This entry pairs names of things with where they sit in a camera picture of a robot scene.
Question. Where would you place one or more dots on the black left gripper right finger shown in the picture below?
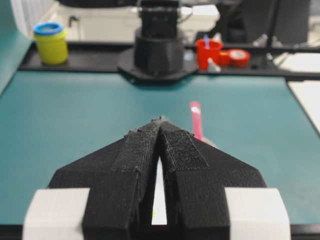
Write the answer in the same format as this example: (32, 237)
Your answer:
(212, 195)

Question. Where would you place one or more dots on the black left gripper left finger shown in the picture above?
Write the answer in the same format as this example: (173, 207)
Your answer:
(96, 197)

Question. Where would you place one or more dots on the pink spoon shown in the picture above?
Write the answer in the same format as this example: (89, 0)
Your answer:
(196, 114)

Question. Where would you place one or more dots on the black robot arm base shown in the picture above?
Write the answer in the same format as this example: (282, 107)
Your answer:
(158, 54)

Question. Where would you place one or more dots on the yellow hexagonal prism block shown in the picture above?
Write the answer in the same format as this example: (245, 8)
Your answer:
(153, 214)

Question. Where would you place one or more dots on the red plastic cup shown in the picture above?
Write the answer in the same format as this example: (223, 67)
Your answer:
(203, 53)

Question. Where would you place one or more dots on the red tape roll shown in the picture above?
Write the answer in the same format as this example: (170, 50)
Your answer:
(234, 57)

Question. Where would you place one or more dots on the white paper sheet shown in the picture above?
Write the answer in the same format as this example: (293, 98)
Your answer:
(307, 95)

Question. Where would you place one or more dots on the blue straw in cup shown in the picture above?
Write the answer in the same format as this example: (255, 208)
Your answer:
(206, 41)

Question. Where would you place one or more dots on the yellow jar with blue rim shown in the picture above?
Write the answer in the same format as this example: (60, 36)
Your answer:
(50, 39)

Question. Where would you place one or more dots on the black tray rail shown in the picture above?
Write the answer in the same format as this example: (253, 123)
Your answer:
(116, 57)

